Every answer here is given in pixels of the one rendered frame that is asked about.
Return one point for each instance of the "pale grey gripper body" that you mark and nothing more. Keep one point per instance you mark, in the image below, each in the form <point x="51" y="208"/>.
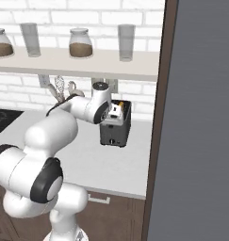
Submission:
<point x="115" y="120"/>

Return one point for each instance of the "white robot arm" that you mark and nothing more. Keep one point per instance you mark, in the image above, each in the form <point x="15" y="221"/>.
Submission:
<point x="46" y="175"/>

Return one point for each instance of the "orange-crusted bread slice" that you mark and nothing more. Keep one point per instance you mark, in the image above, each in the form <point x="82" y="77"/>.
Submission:
<point x="121" y="106"/>

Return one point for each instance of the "black toaster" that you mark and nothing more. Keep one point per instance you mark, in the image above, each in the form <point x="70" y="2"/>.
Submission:
<point x="119" y="135"/>

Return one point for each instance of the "pale wooden spoon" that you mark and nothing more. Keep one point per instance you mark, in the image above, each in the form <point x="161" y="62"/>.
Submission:
<point x="72" y="86"/>

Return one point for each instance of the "pale wooden spatula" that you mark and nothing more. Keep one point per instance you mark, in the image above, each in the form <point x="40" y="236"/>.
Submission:
<point x="53" y="91"/>

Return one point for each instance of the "clear drinking glass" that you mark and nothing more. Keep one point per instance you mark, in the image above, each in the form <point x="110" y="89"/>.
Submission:
<point x="126" y="42"/>
<point x="31" y="39"/>

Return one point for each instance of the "glass jar with brown contents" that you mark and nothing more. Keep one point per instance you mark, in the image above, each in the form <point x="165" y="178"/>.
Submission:
<point x="80" y="45"/>
<point x="0" y="45"/>

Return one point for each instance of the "grey fridge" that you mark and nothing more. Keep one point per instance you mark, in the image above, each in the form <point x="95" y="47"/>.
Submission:
<point x="200" y="125"/>

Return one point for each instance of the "brown drawer front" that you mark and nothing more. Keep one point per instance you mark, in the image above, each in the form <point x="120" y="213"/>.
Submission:
<point x="119" y="219"/>

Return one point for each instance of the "black hob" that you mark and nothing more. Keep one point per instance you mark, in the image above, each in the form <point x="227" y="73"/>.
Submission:
<point x="3" y="120"/>

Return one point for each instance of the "brown cupboard door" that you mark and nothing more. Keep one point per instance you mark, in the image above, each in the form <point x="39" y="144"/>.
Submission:
<point x="1" y="224"/>

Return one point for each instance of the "pale wall shelf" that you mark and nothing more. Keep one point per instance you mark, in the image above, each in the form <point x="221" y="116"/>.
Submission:
<point x="97" y="66"/>

